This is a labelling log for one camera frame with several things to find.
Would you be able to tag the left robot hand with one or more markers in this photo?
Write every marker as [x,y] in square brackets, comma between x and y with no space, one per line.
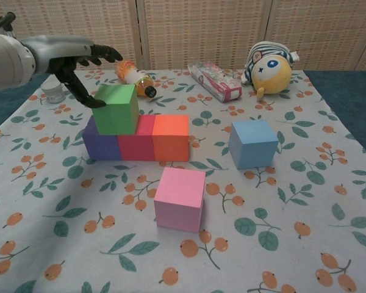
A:
[61,49]

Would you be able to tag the green foam cube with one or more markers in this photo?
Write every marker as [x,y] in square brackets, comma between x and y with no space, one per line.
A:
[116,113]

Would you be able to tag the purple foam cube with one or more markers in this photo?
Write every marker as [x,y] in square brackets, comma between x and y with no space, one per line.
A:
[102,148]

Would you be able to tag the red foam cube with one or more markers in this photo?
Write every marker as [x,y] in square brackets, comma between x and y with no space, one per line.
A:
[137,148]

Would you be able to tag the orange foam cube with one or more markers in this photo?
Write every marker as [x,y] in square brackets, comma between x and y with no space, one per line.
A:
[170,140]

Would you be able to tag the blue foam cube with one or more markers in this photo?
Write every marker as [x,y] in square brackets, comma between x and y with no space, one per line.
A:
[253,146]

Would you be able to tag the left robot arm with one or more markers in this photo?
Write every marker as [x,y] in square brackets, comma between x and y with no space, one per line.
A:
[6,61]

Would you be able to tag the small white jar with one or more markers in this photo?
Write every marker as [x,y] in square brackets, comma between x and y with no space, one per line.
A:
[52,93]

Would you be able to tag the orange drink bottle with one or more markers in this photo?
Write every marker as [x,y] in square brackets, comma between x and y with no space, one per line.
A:
[137,76]

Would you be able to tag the woven folding screen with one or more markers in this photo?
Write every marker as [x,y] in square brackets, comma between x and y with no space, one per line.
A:
[201,30]

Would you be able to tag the pink toothbrush package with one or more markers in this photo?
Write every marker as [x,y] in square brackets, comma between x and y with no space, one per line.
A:
[216,81]

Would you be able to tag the pink foam cube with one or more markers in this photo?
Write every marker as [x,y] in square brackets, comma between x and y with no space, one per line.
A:
[180,201]

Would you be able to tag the yellow plush toy striped hat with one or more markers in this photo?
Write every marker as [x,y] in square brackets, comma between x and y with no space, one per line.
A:
[271,73]

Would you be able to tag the floral tablecloth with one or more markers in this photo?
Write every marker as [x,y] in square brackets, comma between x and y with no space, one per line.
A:
[262,198]

